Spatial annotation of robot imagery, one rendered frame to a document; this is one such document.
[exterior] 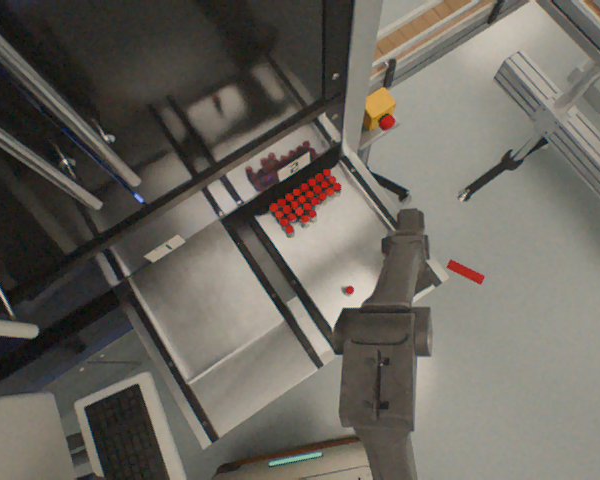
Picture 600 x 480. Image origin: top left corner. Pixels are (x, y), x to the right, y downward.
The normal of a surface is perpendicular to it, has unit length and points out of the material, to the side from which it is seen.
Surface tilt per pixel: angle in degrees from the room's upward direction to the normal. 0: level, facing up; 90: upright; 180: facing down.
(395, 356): 24
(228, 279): 0
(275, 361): 0
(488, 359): 0
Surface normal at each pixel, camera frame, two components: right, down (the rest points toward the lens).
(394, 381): -0.28, -0.54
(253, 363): -0.04, -0.25
